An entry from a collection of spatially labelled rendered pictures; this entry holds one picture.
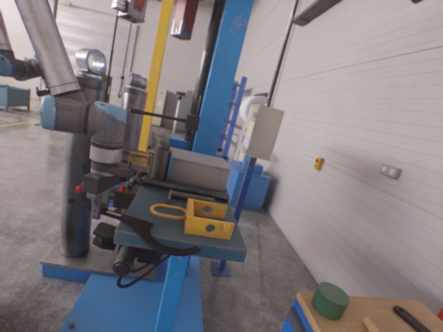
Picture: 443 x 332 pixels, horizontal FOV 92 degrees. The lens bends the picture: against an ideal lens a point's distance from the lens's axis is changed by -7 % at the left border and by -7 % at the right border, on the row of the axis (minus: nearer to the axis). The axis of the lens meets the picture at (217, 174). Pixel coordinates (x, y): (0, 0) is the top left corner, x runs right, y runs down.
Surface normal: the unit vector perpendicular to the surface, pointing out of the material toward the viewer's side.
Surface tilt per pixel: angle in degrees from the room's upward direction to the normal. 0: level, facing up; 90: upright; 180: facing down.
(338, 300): 0
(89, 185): 90
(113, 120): 90
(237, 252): 90
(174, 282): 90
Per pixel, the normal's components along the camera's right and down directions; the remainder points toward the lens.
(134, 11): 0.75, 0.35
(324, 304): -0.69, 0.03
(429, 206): -0.97, -0.20
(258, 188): 0.11, 0.29
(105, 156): 0.37, 0.33
